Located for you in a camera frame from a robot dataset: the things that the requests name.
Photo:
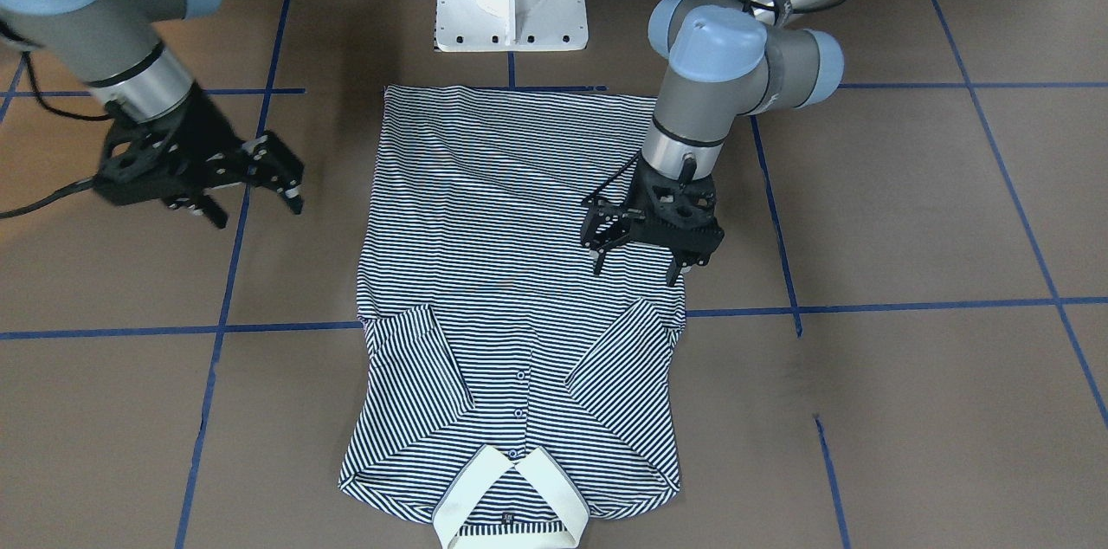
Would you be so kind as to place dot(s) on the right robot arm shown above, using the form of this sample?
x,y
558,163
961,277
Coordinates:
x,y
113,49

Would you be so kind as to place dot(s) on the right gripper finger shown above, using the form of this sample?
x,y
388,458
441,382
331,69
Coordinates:
x,y
271,165
202,205

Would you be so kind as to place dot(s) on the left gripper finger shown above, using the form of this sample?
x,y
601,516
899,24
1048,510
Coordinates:
x,y
600,250
678,266

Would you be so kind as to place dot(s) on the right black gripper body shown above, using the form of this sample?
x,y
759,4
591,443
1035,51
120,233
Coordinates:
x,y
204,133

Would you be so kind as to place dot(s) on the striped polo shirt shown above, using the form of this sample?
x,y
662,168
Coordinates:
x,y
513,395

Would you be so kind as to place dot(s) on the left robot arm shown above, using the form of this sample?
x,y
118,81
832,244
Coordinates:
x,y
725,59

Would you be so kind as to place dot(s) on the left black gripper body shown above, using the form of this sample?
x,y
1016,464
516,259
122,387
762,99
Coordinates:
x,y
611,224

